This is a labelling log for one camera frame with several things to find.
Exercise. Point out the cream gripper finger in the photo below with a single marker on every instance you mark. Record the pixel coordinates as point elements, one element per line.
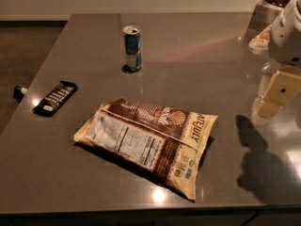
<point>276,90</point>

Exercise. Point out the brown and cream chip bag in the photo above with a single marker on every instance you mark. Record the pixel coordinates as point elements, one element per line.
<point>165,142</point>

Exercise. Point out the white plate with food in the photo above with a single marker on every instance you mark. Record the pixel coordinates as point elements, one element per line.
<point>261,41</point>

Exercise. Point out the metal container with brown contents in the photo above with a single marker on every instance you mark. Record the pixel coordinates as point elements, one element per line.
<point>265,13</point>

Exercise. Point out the blue silver drink can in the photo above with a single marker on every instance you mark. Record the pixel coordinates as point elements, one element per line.
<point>131,35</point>

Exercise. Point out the black snack bar wrapper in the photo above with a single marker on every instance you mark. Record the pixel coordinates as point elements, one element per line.
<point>56,98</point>

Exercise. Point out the small black white object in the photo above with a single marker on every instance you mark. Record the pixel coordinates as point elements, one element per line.
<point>19,93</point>

